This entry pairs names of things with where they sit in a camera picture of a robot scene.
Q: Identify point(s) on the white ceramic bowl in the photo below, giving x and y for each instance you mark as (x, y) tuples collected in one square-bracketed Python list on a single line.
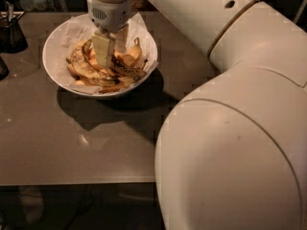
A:
[(54, 48)]

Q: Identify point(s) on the orange plastic banana right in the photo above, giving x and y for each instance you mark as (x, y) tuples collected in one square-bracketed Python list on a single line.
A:
[(134, 54)]

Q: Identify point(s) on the spotted brown ripe banana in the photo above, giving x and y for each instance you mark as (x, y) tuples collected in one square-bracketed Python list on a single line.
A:
[(123, 69)]

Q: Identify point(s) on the white paper bowl liner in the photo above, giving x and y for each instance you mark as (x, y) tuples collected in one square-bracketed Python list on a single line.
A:
[(72, 29)]

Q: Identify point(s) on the small banana bowl front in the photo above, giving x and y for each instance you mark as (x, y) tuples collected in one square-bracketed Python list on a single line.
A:
[(118, 84)]

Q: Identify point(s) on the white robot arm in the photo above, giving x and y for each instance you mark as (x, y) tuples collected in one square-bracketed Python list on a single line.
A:
[(232, 155)]

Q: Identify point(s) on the white shoe under table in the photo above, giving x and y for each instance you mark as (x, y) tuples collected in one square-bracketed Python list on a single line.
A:
[(32, 203)]

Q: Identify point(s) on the spotted banana left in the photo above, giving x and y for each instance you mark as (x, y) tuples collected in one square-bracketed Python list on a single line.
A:
[(85, 70)]

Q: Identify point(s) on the black mesh pen holder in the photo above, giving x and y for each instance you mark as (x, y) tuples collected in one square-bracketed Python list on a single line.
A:
[(12, 39)]

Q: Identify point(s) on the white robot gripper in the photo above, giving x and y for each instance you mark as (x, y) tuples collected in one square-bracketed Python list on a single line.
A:
[(110, 14)]

